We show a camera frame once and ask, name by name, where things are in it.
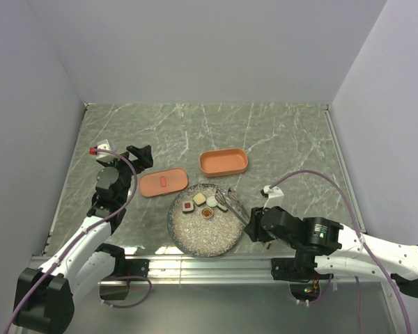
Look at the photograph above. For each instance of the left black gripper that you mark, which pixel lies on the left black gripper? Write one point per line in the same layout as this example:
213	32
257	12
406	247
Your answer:
143	154

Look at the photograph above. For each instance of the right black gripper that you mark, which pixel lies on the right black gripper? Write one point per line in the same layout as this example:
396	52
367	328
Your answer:
253	229

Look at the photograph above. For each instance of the metal tongs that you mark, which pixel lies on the metal tongs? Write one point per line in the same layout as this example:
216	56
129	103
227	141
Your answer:
229	199

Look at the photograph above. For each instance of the orange lunch box base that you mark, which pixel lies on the orange lunch box base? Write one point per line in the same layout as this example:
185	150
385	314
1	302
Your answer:
220	163

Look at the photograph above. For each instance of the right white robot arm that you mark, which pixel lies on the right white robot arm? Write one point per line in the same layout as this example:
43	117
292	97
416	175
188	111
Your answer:
325	248

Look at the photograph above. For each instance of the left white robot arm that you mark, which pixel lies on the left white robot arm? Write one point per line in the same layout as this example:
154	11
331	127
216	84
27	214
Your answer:
46	297

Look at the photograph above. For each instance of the orange lunch box lid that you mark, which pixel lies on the orange lunch box lid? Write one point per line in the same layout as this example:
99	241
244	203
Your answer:
163	182

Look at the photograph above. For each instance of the white round sushi piece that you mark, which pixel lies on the white round sushi piece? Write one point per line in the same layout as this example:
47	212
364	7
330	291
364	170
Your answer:
211	201

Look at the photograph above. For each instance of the orange topped sushi cup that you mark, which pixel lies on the orange topped sushi cup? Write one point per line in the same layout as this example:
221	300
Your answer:
207	212

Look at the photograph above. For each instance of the speckled round plate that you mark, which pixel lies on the speckled round plate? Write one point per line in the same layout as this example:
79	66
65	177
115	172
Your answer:
194	235

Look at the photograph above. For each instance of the red topped sushi piece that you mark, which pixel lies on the red topped sushi piece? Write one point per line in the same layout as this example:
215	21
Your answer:
187	207

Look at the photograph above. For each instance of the cream topped sushi piece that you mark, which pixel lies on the cream topped sushi piece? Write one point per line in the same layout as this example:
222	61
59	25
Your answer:
199	199

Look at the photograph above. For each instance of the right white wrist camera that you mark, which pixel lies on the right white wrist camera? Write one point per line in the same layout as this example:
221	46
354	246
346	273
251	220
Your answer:
274	196

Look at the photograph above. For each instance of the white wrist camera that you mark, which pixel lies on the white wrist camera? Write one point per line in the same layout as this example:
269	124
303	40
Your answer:
274	196
101	151

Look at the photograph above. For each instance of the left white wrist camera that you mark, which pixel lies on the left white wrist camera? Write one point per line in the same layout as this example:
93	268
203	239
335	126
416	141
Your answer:
101	151

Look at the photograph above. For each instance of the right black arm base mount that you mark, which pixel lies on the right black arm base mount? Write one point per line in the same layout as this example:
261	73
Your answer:
292	270

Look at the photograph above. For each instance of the aluminium front rail frame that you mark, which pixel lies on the aluminium front rail frame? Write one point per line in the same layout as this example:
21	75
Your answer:
173	269

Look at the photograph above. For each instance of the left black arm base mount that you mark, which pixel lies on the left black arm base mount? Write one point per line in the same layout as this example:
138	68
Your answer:
137	267

